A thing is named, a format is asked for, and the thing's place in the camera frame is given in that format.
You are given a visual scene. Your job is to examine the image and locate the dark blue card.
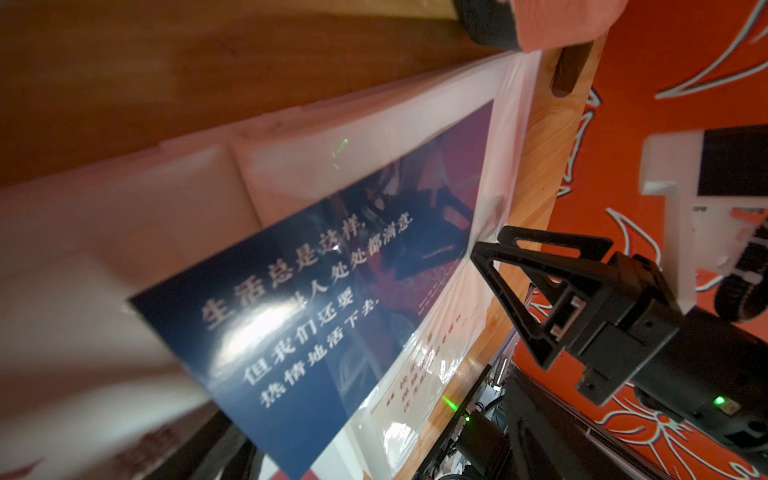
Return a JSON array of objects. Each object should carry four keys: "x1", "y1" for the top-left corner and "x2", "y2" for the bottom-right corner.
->
[{"x1": 131, "y1": 105, "x2": 492, "y2": 479}]

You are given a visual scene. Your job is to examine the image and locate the cream card small text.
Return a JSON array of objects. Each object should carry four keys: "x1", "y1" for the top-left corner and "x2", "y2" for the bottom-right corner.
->
[{"x1": 371, "y1": 297, "x2": 487, "y2": 426}]

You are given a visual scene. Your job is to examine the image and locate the orange plastic tool case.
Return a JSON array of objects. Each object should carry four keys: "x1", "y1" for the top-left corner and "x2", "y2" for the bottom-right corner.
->
[{"x1": 453, "y1": 0, "x2": 628, "y2": 52}]

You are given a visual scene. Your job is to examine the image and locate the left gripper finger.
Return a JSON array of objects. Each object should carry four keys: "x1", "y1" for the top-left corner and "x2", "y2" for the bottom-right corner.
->
[{"x1": 146, "y1": 411, "x2": 264, "y2": 480}]

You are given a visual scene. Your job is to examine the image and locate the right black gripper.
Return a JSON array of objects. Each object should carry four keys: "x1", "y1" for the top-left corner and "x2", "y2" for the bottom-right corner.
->
[{"x1": 470, "y1": 226, "x2": 767, "y2": 473}]

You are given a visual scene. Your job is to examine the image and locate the white photo album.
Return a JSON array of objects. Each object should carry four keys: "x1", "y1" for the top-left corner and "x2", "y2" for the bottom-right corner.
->
[{"x1": 1, "y1": 53, "x2": 541, "y2": 479}]

